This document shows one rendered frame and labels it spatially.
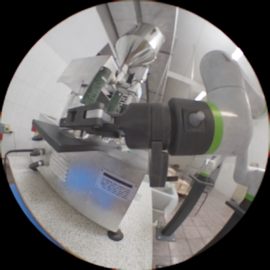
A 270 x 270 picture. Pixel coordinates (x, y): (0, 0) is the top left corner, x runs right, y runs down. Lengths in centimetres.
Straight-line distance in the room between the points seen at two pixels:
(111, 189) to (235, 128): 26
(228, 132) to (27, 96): 175
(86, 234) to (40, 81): 170
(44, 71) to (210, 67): 173
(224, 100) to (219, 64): 7
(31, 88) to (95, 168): 156
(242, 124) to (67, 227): 47
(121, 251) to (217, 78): 48
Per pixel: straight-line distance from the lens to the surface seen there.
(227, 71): 21
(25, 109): 168
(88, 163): 24
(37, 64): 170
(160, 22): 258
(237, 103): 19
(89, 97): 20
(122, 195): 23
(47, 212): 39
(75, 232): 36
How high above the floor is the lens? 107
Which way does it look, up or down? 3 degrees up
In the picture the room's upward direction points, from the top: 22 degrees clockwise
